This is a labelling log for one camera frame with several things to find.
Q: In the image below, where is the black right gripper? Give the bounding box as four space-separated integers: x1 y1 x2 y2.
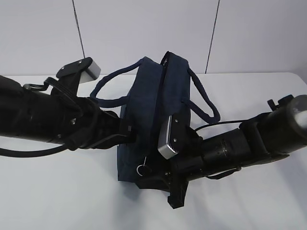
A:
135 165 189 209

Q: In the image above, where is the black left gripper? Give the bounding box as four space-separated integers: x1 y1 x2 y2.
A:
67 98 136 151

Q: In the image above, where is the silver zipper pull ring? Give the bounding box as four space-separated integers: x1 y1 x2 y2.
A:
136 155 152 177

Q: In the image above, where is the dark navy lunch bag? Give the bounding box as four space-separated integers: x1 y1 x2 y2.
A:
90 52 221 183

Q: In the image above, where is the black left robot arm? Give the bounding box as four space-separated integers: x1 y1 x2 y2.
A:
0 76 136 150

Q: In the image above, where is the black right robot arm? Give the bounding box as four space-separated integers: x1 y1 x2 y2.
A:
136 95 307 208

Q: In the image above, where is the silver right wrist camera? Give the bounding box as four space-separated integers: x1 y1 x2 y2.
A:
157 115 200 160

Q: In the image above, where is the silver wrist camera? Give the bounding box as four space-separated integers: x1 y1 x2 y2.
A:
157 115 200 160
56 57 101 83

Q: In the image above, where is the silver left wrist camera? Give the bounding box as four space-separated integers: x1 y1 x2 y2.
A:
56 57 101 83

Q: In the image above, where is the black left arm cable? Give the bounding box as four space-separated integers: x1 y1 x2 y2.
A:
0 141 70 159

